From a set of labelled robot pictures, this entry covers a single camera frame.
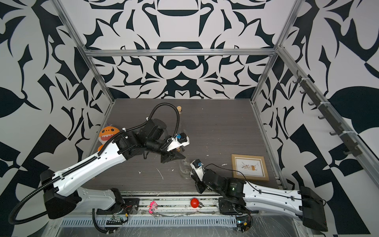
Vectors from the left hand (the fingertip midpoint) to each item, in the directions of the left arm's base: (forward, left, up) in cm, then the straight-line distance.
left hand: (182, 150), depth 67 cm
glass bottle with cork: (-5, -1, -11) cm, 12 cm away
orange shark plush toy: (+20, +47, -17) cm, 54 cm away
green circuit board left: (-23, +31, -21) cm, 44 cm away
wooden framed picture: (-1, -40, -24) cm, 47 cm away
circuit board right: (-27, -27, -26) cm, 47 cm away
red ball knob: (-17, -5, -22) cm, 28 cm away
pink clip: (-18, +15, -24) cm, 34 cm away
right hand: (-6, -4, -17) cm, 18 cm away
